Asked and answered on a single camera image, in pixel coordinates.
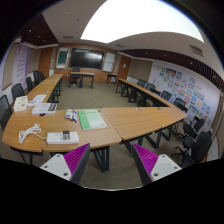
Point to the wooden door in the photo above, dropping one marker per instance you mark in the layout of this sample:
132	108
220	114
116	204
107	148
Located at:
123	66

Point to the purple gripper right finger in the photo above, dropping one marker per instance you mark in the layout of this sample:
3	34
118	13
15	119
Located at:
152	167

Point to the white paper bag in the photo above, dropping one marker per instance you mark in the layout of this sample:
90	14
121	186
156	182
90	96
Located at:
20	103

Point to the large black wall screen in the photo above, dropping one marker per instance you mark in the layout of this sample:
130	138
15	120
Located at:
84	58

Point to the black charger plug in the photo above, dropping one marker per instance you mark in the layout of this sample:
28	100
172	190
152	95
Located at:
66	134

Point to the black office chair left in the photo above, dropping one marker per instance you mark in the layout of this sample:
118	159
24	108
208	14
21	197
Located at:
5	111

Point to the black office chair near right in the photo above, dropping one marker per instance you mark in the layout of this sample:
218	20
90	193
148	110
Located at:
196	149

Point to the black office chair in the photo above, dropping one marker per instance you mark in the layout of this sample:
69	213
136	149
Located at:
196	149
5	111

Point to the white book with black label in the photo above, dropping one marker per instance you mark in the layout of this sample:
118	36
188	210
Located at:
44	108

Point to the green and white booklet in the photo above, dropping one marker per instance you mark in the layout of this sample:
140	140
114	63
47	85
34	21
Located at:
91	119

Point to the white power strip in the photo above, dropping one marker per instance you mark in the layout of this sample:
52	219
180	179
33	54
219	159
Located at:
57	138

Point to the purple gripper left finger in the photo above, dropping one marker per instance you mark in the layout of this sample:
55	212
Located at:
69	166

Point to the wooden front desk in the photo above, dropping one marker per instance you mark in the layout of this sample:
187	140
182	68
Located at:
87	75

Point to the white paper sheets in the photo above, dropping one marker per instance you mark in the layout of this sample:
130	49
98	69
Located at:
37	99

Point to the green notice board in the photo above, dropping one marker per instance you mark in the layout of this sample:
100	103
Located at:
62	58

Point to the purple standing banner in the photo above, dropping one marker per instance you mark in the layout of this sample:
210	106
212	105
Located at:
20	65

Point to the white whiteboard right of screen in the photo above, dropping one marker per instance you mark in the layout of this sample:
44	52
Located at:
108	62

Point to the colourful wall posters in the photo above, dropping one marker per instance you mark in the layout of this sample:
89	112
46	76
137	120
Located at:
183	85

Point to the black chair behind front desk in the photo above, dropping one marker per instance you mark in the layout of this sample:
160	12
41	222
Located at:
75	77

